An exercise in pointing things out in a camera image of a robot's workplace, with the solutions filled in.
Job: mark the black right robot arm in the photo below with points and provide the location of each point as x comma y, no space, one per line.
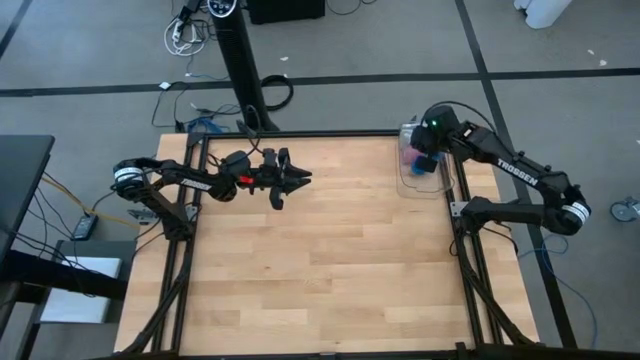
520,172

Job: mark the black aluminium table frame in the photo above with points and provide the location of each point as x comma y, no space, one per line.
325,133

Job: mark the black power adapter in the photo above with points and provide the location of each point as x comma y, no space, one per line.
85,227

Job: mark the black desk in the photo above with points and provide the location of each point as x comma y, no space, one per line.
22,170

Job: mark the white plastic container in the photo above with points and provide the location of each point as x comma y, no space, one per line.
545,12

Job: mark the grey caster wheel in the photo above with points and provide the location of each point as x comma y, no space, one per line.
624,211

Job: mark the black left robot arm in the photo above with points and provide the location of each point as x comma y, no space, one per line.
195,182

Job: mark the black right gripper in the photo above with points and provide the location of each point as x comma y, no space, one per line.
426,145

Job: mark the white panel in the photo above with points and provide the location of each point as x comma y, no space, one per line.
80,305

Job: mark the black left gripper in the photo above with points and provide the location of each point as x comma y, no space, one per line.
272,180

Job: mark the black computer case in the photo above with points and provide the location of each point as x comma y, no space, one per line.
285,10

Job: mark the black table-level camera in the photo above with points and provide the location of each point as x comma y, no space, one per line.
461,351

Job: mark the pink bandage roll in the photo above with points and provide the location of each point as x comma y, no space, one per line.
410,155

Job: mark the clear plastic container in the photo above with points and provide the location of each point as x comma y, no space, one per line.
425,187

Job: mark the blue elastic bandage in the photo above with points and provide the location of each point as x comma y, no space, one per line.
415,170

